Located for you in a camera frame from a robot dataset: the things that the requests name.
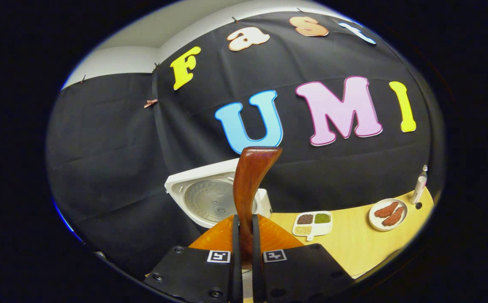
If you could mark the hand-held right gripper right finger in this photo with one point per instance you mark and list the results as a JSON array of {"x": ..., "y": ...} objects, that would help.
[{"x": 256, "y": 273}]

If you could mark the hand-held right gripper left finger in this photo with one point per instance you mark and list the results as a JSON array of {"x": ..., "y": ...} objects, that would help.
[{"x": 235, "y": 273}]

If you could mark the white rice cooker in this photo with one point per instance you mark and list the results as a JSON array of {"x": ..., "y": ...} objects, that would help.
[{"x": 206, "y": 198}]

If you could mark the brown wooden spoon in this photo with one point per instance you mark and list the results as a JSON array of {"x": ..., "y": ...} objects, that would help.
[{"x": 250, "y": 185}]

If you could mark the divided white bean dish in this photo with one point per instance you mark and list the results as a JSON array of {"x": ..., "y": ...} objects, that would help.
[{"x": 313, "y": 230}]

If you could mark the round white plate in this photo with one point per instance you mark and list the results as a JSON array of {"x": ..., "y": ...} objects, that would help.
[{"x": 373, "y": 221}]

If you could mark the brown meat piece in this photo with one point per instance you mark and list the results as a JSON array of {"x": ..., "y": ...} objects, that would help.
[
  {"x": 386, "y": 209},
  {"x": 393, "y": 216}
]

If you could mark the black backdrop cloth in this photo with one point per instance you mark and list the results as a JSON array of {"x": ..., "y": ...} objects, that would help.
[{"x": 113, "y": 168}]

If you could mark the small clear bottle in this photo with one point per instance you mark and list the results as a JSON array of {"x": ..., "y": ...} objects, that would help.
[{"x": 418, "y": 187}]

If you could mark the copper cloth clip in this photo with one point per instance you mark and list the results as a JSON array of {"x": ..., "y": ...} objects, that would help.
[{"x": 151, "y": 103}]

